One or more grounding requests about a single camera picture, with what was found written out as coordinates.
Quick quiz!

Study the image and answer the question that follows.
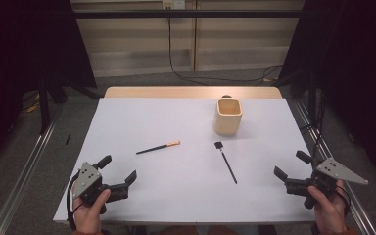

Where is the long black floor cable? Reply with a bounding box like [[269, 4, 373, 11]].
[[167, 8, 283, 86]]

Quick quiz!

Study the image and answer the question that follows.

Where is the person's right hand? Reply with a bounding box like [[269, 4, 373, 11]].
[[307, 179, 349, 235]]

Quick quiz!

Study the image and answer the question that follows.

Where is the right hand-held gripper cable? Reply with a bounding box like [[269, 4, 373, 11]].
[[302, 123, 353, 218]]

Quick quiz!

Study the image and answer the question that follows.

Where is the black brush with square head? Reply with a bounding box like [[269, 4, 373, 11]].
[[213, 141, 238, 185]]

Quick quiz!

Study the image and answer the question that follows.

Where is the hand-held gripper cable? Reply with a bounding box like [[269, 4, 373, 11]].
[[302, 123, 353, 218], [66, 174, 79, 231]]

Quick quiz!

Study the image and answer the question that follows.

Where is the black horizontal frame bar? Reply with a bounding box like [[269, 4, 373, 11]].
[[72, 9, 305, 19]]

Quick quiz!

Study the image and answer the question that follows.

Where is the person's left hand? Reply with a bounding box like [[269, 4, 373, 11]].
[[72, 189, 112, 234]]

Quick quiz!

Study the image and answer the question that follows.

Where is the black brush with wooden handle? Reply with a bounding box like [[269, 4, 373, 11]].
[[135, 140, 181, 156]]

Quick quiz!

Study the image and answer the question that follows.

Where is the black curtain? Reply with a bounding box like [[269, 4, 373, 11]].
[[0, 0, 97, 177], [278, 0, 376, 187]]

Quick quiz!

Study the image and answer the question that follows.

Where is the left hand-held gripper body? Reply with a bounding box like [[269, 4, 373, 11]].
[[72, 162, 130, 207]]

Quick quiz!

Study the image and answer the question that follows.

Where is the white wall socket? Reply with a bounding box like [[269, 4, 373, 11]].
[[162, 0, 186, 10]]

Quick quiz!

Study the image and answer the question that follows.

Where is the black metal stand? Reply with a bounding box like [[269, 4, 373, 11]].
[[307, 70, 318, 122], [37, 72, 102, 135]]

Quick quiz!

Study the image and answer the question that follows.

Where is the left hand-held gripper cable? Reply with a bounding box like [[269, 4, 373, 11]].
[[66, 174, 79, 231]]

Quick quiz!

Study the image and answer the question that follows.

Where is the light wooden table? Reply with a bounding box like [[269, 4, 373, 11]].
[[103, 86, 283, 100]]

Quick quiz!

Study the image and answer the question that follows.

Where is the beige square cup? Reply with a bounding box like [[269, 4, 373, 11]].
[[212, 97, 244, 136]]

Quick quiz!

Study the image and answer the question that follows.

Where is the white table mat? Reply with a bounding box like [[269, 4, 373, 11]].
[[52, 97, 316, 225]]

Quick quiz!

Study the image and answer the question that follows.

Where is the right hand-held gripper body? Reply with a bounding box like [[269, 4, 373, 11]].
[[284, 158, 369, 210]]

